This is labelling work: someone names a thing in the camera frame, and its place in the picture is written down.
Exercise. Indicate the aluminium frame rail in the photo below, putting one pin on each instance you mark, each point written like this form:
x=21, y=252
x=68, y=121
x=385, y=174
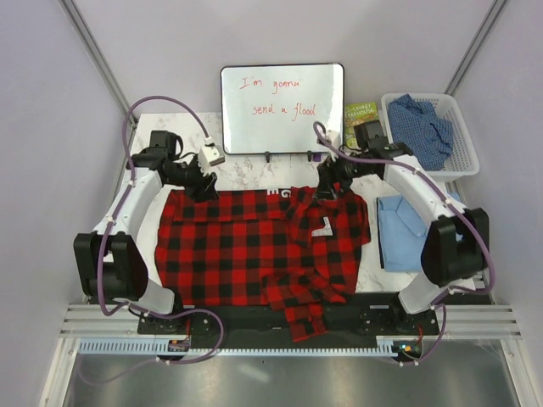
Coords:
x=94, y=51

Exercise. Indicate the green children's book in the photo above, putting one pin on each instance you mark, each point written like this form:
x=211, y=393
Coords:
x=356, y=114

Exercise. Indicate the white plastic basket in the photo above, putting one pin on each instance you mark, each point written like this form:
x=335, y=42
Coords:
x=463, y=160

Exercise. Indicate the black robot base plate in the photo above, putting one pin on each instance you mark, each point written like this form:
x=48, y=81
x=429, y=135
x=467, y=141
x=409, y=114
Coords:
x=364, y=315

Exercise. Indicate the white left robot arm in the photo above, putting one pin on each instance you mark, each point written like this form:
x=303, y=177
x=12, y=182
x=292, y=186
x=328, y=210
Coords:
x=110, y=265

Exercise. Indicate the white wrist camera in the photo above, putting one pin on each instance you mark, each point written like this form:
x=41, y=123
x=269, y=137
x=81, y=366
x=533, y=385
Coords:
x=331, y=138
x=210, y=156

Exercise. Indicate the folded light blue shirt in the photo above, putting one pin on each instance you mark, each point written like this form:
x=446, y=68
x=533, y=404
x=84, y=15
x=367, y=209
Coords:
x=408, y=244

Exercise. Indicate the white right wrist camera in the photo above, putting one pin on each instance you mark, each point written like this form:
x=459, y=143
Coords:
x=331, y=138

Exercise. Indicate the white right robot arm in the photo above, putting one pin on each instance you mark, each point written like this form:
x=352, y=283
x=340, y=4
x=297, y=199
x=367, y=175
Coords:
x=395, y=164

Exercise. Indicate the white slotted cable duct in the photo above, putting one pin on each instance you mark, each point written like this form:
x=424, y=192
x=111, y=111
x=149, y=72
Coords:
x=275, y=344

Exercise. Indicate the red black plaid shirt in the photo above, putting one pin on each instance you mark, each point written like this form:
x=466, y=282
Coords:
x=281, y=249

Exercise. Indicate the whiteboard with red writing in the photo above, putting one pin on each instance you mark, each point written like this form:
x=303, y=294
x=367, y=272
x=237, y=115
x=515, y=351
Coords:
x=271, y=108

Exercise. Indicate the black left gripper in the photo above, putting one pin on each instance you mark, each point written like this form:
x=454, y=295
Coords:
x=204, y=189

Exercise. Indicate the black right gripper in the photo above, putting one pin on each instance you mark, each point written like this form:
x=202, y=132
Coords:
x=328, y=174

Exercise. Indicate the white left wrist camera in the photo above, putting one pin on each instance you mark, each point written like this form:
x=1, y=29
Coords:
x=210, y=156

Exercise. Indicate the blue checkered shirt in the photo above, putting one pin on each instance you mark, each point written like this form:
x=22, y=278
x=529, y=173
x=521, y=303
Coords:
x=416, y=124

